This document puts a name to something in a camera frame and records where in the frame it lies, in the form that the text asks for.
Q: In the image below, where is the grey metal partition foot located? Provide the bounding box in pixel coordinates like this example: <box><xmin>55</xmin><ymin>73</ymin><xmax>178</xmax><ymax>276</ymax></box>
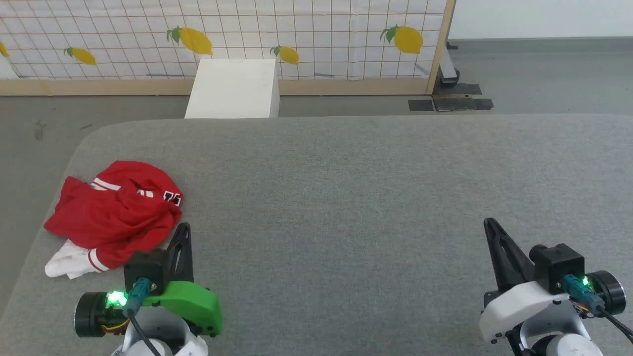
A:
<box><xmin>439</xmin><ymin>42</ymin><xmax>461</xmax><ymax>86</ymax></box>

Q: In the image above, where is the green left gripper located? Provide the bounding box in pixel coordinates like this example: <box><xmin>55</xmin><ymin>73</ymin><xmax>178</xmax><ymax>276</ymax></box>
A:
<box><xmin>142</xmin><ymin>222</ymin><xmax>224</xmax><ymax>338</ymax></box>

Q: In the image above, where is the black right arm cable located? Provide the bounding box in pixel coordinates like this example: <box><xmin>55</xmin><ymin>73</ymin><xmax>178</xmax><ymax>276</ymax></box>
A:
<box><xmin>562</xmin><ymin>274</ymin><xmax>633</xmax><ymax>345</ymax></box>

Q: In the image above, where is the white box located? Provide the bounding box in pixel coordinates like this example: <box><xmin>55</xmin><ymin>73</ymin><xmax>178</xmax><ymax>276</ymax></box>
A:
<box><xmin>184</xmin><ymin>58</ymin><xmax>280</xmax><ymax>119</ymax></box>

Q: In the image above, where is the lemon-pattern divider screen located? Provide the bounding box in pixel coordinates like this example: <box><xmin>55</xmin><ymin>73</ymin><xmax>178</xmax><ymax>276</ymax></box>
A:
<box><xmin>0</xmin><ymin>0</ymin><xmax>457</xmax><ymax>96</ymax></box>

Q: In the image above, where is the red jersey with white sleeves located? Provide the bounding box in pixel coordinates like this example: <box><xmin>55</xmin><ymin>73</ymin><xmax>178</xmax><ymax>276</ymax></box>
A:
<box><xmin>44</xmin><ymin>161</ymin><xmax>184</xmax><ymax>280</ymax></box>

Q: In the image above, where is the grey fabric sofa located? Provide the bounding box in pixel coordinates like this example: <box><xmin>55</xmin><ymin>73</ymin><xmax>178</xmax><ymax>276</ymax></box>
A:
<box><xmin>0</xmin><ymin>114</ymin><xmax>633</xmax><ymax>356</ymax></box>

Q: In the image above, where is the large black floor plate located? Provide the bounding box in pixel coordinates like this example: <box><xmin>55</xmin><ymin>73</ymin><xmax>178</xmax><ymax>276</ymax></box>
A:
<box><xmin>432</xmin><ymin>83</ymin><xmax>495</xmax><ymax>112</ymax></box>

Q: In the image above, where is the lemon print grid cloth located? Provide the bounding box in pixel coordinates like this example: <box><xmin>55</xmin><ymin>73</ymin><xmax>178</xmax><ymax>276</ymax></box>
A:
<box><xmin>0</xmin><ymin>0</ymin><xmax>449</xmax><ymax>81</ymax></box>

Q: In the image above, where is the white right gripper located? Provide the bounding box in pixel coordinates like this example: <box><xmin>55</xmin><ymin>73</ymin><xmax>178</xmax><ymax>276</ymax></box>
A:
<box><xmin>478</xmin><ymin>218</ymin><xmax>570</xmax><ymax>344</ymax></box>

